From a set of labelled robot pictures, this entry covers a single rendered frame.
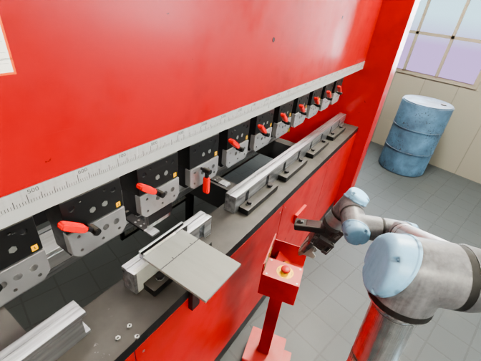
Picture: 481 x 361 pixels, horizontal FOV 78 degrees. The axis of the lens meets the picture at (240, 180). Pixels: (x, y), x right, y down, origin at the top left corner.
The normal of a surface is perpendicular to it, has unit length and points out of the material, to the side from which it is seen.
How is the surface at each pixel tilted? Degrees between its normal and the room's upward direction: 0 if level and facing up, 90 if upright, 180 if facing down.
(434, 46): 90
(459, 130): 90
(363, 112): 90
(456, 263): 28
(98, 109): 90
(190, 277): 0
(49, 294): 0
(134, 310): 0
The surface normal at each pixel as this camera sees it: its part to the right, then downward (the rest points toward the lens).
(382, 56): -0.56, 0.39
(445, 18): -0.73, 0.29
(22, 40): 0.82, 0.36
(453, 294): -0.13, 0.30
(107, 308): 0.10, -0.85
